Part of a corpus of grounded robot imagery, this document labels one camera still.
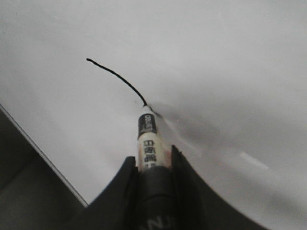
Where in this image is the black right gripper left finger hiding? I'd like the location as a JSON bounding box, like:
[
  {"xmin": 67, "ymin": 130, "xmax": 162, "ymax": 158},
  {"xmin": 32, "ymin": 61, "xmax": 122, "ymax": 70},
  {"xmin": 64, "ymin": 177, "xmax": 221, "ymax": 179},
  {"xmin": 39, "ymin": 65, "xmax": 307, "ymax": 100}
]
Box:
[{"xmin": 62, "ymin": 156, "xmax": 138, "ymax": 230}]

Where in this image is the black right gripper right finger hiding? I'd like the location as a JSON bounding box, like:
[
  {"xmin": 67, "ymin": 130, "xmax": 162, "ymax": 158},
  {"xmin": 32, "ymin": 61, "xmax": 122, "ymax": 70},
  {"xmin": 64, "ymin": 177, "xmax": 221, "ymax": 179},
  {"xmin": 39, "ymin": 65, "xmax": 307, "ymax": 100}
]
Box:
[{"xmin": 171, "ymin": 145, "xmax": 265, "ymax": 230}]

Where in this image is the white black whiteboard marker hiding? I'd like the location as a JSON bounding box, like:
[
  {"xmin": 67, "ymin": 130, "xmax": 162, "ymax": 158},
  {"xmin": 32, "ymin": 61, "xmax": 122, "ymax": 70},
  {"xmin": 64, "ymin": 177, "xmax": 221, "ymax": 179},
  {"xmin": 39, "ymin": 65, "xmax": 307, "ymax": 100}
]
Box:
[{"xmin": 134, "ymin": 105, "xmax": 177, "ymax": 230}]

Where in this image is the white whiteboard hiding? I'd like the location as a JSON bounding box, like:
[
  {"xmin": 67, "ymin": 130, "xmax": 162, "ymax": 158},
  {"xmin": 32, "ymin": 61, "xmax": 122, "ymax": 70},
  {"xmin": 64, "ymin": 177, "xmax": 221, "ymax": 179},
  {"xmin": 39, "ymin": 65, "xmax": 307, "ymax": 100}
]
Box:
[{"xmin": 0, "ymin": 0, "xmax": 307, "ymax": 230}]

